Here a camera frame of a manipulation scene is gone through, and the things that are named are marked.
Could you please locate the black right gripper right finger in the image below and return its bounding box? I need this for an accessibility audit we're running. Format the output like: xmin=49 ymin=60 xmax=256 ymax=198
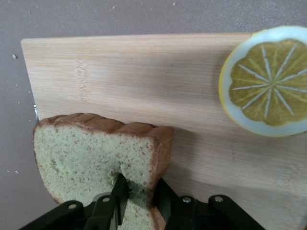
xmin=153 ymin=178 xmax=264 ymax=230

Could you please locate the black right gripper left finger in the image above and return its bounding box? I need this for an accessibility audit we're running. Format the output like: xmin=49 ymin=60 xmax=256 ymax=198
xmin=19 ymin=173 xmax=130 ymax=230

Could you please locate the brown bread slice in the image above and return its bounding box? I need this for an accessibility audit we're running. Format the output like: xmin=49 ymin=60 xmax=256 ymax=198
xmin=33 ymin=112 xmax=174 ymax=230

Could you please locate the wooden cutting board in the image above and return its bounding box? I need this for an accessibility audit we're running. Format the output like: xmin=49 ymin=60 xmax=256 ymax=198
xmin=20 ymin=32 xmax=307 ymax=230

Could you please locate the lemon slice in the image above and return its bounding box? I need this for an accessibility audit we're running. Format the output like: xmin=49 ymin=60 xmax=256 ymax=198
xmin=218 ymin=25 xmax=307 ymax=138

